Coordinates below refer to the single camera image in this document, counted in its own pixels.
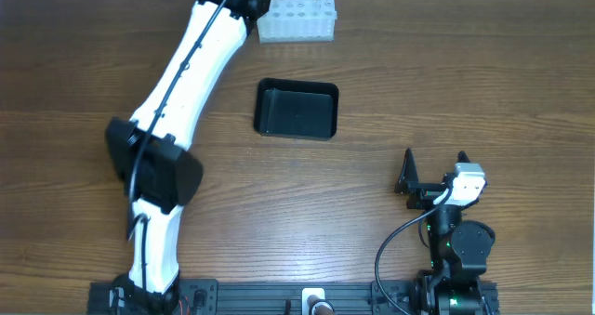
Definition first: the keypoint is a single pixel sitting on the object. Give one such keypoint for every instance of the white test tube rack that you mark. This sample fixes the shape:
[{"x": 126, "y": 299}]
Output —
[{"x": 297, "y": 27}]

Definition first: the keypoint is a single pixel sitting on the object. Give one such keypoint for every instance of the black tray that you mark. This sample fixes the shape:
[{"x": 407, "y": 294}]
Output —
[{"x": 307, "y": 115}]

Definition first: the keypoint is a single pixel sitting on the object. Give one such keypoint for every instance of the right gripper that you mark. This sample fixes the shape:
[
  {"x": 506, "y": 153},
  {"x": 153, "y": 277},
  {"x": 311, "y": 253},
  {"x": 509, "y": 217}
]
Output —
[{"x": 420, "y": 196}]

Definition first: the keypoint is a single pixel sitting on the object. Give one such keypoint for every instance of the clear test tube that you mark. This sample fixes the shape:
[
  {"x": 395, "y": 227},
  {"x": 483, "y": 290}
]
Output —
[{"x": 272, "y": 113}]

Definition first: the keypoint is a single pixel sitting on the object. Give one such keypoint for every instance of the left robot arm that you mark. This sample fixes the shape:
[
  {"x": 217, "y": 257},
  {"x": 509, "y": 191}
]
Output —
[{"x": 200, "y": 69}]

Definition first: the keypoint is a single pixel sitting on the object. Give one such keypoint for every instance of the mounting rail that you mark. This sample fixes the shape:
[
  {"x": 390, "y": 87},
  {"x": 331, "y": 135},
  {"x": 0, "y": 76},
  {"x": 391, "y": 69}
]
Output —
[{"x": 260, "y": 298}]

